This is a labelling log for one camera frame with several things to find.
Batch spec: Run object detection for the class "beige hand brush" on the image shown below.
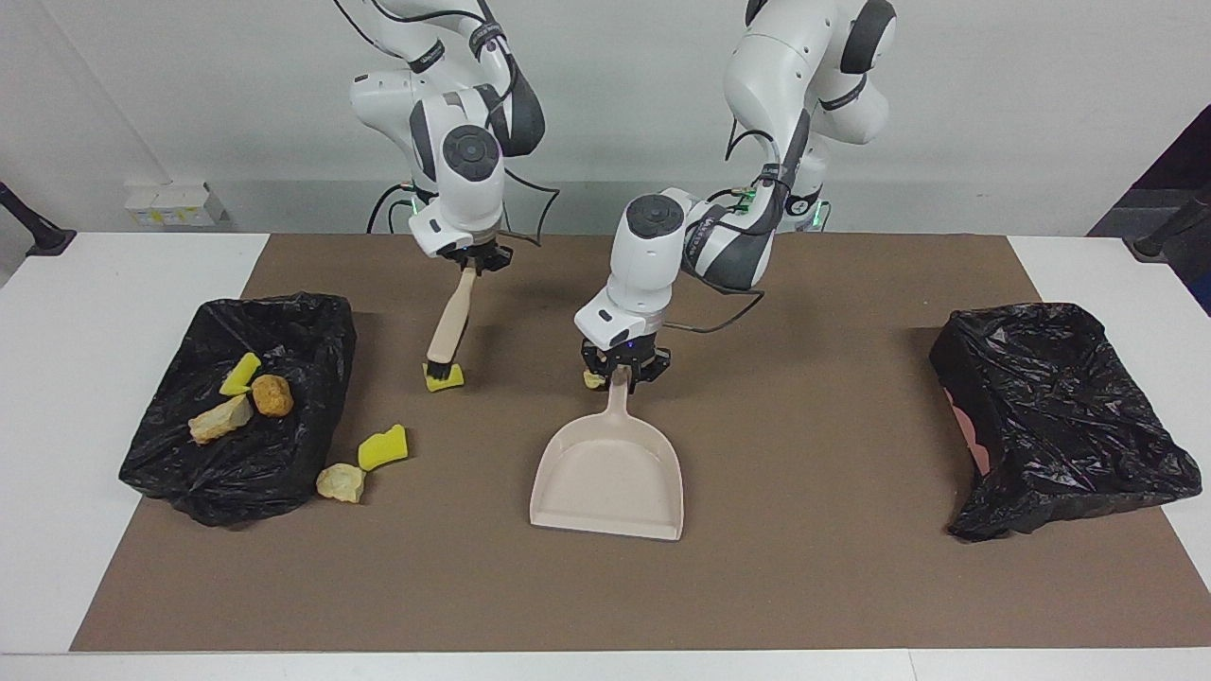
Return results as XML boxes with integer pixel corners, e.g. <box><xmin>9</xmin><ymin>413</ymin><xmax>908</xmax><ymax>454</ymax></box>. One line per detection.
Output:
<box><xmin>423</xmin><ymin>267</ymin><xmax>480</xmax><ymax>381</ymax></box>

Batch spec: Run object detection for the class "beige plastic dustpan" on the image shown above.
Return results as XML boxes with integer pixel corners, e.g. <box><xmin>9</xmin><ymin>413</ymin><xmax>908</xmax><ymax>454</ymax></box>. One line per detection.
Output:
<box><xmin>529</xmin><ymin>367</ymin><xmax>685</xmax><ymax>542</ymax></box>

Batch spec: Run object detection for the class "large yellow sponge piece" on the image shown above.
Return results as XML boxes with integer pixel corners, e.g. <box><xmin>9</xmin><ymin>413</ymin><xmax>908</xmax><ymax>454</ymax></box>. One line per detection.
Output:
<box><xmin>358</xmin><ymin>424</ymin><xmax>410</xmax><ymax>472</ymax></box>

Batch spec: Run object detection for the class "brown bread roll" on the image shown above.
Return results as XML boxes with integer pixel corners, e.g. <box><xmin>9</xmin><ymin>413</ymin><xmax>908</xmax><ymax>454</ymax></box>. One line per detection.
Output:
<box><xmin>251</xmin><ymin>375</ymin><xmax>294</xmax><ymax>418</ymax></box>

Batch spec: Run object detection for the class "yellow and green sponge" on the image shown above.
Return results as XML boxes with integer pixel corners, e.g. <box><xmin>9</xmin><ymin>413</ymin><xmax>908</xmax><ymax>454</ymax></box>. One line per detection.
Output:
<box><xmin>219</xmin><ymin>352</ymin><xmax>263</xmax><ymax>397</ymax></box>

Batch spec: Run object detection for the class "tan crusty foam chunk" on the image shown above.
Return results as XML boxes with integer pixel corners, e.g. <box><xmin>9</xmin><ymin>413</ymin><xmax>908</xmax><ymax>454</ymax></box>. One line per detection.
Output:
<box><xmin>316</xmin><ymin>463</ymin><xmax>367</xmax><ymax>504</ymax></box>

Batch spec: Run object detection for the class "pale wedge foam chunk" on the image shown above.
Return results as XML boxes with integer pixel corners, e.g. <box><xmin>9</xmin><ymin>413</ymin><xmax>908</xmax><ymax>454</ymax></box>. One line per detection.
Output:
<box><xmin>188</xmin><ymin>394</ymin><xmax>254</xmax><ymax>445</ymax></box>

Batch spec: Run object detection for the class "black bag over pink bin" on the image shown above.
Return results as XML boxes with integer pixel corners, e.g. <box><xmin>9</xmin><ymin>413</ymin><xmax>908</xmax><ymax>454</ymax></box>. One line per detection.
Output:
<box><xmin>929</xmin><ymin>303</ymin><xmax>1202</xmax><ymax>543</ymax></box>

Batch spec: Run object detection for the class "brown table mat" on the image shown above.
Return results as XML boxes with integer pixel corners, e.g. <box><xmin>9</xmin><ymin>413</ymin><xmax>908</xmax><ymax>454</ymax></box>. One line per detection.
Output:
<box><xmin>71</xmin><ymin>234</ymin><xmax>1211</xmax><ymax>653</ymax></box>

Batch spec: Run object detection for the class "black stand foot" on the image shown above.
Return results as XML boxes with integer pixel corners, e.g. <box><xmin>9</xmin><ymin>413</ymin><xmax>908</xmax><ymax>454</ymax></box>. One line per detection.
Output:
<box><xmin>1124</xmin><ymin>184</ymin><xmax>1211</xmax><ymax>263</ymax></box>
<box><xmin>0</xmin><ymin>182</ymin><xmax>78</xmax><ymax>257</ymax></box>

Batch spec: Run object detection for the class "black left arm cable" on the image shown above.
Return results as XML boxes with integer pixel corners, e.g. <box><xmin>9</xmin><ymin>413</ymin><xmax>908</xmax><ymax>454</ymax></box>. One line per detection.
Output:
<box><xmin>662</xmin><ymin>265</ymin><xmax>765</xmax><ymax>334</ymax></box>

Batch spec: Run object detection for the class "black right base cable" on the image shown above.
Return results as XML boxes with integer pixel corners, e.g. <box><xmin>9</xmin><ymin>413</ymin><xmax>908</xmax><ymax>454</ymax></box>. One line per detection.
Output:
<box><xmin>366</xmin><ymin>183</ymin><xmax>417</xmax><ymax>235</ymax></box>

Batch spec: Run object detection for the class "white wall socket box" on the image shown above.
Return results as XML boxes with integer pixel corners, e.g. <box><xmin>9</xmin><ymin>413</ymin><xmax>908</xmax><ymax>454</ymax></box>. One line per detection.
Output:
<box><xmin>124</xmin><ymin>182</ymin><xmax>228</xmax><ymax>228</ymax></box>

